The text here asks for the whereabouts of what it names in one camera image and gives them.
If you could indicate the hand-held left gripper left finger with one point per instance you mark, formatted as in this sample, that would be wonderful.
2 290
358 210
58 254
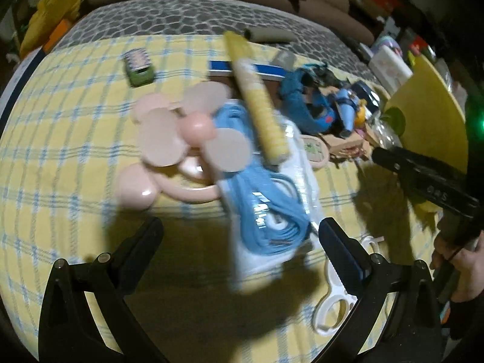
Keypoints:
151 242

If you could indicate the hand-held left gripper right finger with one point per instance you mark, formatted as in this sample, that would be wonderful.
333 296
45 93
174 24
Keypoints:
355 268

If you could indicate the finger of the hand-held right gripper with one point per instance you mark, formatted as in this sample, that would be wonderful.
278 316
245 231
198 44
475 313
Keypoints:
397 166

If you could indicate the yellow plastic basin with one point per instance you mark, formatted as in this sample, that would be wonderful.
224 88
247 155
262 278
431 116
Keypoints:
427 109

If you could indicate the pink handheld fan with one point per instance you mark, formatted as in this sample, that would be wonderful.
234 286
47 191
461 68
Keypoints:
158 140

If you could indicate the person's right hand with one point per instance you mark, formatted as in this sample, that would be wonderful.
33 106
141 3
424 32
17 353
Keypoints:
469 268

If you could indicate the clear plastic bag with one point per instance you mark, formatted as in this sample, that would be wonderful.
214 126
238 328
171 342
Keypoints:
382 132

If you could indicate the pink paddle with green print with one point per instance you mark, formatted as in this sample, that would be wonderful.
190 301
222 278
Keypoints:
314 149

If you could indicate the white tissue box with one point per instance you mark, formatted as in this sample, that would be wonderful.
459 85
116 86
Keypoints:
389 68

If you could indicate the black toy dinosaur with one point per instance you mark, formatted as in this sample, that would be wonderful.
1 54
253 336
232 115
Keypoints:
323 72

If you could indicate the pastel round lid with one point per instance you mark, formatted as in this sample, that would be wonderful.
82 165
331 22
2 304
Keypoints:
389 43

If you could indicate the small grey cylinder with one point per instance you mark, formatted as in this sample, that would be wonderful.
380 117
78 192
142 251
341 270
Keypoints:
284 59

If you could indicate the yellow corn shaped pen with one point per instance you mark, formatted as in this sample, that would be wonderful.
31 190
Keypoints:
257 98

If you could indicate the green toy car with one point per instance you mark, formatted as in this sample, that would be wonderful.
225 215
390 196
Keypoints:
139 68

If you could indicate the yellow plaid tablecloth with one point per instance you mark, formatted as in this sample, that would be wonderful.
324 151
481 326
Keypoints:
75 83

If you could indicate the grey foam roll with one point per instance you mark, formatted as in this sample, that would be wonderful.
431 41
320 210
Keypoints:
268 34

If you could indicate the blue and white box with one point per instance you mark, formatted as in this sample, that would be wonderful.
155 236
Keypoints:
219 67

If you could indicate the orange box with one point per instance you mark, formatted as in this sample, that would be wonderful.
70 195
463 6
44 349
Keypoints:
56 36

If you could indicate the grey stone pattern cloth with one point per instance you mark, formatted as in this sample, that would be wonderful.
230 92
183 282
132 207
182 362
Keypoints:
151 15

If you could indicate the yellow plastic bag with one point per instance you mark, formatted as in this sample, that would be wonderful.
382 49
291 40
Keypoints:
49 7

